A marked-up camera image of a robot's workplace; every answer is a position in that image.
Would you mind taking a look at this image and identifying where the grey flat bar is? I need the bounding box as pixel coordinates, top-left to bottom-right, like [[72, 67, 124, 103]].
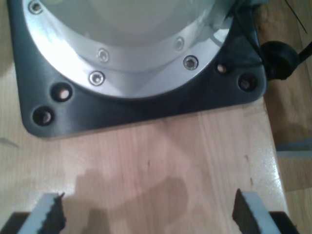
[[275, 138, 312, 158]]

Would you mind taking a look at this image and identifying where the black base cable silver connector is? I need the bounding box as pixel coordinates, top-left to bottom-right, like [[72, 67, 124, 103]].
[[258, 39, 312, 81]]

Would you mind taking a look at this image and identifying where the thin black wire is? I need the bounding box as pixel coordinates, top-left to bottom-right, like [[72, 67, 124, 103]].
[[285, 0, 308, 33]]

